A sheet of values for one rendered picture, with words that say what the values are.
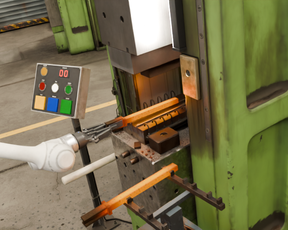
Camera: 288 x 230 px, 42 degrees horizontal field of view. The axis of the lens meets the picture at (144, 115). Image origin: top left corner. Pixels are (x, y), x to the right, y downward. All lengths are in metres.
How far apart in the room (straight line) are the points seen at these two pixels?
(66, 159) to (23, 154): 0.16
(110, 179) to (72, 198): 0.35
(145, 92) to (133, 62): 0.43
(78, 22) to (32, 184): 3.71
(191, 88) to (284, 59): 0.42
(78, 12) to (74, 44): 0.53
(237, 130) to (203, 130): 0.16
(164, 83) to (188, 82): 0.56
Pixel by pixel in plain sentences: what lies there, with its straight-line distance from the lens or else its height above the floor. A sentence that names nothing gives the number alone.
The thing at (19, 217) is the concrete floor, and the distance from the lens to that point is 3.08.
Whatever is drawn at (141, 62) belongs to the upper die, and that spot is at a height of 1.31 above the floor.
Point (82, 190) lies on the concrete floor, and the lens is 3.12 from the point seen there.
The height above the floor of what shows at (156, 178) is 0.98.
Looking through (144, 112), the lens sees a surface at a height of 1.04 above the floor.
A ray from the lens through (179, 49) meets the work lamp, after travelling 1.47.
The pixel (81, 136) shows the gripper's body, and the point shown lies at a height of 1.07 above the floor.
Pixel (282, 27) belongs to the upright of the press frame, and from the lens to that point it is 1.64.
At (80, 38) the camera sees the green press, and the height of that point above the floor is 0.25.
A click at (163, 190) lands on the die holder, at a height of 0.74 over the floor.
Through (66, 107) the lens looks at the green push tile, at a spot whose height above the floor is 1.01.
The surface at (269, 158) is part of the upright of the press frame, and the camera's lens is 1.86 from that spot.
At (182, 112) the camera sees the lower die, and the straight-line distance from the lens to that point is 1.84.
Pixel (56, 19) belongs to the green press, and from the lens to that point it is 6.66.
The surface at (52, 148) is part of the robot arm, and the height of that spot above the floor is 1.15.
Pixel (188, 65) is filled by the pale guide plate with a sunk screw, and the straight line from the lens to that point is 1.48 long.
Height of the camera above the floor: 1.84
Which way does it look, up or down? 27 degrees down
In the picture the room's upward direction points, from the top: 9 degrees counter-clockwise
